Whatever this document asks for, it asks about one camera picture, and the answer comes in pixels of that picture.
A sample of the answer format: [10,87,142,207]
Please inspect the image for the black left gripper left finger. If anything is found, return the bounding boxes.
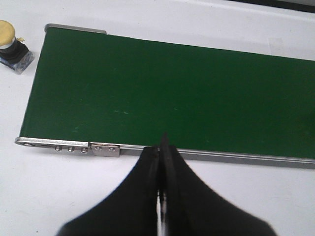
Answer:
[57,147,159,236]

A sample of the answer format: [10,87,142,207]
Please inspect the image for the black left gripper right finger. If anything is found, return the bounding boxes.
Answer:
[160,135,276,236]

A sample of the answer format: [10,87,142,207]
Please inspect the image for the yellow push button top left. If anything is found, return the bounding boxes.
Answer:
[0,20,34,74]

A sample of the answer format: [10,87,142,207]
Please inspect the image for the aluminium conveyor frame rail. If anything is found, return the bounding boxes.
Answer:
[14,23,315,170]

